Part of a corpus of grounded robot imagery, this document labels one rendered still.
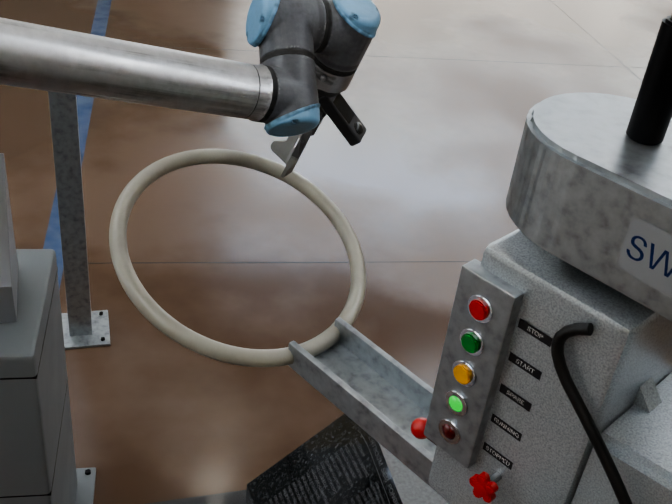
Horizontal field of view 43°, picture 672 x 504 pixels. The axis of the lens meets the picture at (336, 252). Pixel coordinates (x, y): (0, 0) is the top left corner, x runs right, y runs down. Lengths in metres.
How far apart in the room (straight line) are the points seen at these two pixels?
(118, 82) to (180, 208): 2.74
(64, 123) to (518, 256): 1.97
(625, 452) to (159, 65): 0.79
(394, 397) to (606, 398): 0.54
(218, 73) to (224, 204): 2.72
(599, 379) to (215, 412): 2.06
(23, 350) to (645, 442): 1.27
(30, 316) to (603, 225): 1.36
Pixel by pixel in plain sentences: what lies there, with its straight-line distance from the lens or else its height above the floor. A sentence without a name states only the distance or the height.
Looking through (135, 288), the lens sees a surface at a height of 1.18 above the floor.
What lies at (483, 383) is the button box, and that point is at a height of 1.36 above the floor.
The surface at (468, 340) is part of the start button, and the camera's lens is 1.04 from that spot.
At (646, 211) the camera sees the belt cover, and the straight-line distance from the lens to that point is 0.88.
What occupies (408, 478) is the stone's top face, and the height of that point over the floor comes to 0.81.
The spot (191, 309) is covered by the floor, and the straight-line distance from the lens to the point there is 3.33.
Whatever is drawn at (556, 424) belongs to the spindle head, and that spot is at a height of 1.36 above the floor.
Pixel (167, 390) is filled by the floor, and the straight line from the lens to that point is 2.99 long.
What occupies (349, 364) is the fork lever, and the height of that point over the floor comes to 1.07.
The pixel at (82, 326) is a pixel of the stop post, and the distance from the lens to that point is 3.19.
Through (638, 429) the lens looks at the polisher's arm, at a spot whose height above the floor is 1.37.
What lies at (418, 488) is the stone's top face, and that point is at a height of 0.81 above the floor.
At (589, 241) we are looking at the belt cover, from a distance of 0.92.
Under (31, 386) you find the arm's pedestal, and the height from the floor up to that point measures 0.77.
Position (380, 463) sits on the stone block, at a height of 0.80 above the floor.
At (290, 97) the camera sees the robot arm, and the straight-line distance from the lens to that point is 1.35.
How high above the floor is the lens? 2.05
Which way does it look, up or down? 34 degrees down
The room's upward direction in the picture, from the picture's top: 7 degrees clockwise
